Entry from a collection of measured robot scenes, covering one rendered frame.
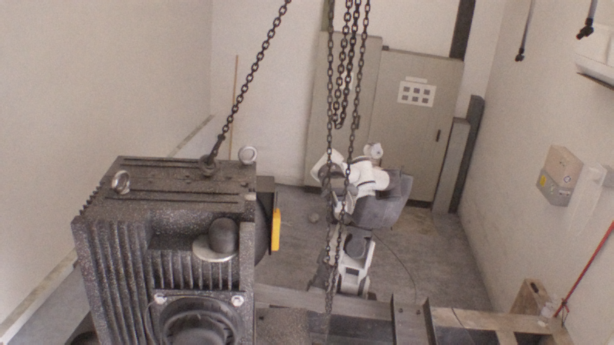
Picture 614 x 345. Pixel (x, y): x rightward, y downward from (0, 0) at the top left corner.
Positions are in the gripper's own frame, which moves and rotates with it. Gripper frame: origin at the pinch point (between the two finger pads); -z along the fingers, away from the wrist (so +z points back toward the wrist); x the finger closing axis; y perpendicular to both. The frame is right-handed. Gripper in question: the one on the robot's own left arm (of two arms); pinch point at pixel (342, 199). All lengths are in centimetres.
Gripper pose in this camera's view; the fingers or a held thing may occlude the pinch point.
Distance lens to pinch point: 132.5
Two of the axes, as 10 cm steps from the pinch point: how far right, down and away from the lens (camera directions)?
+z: -2.2, -4.6, 8.6
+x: 9.7, -0.3, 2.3
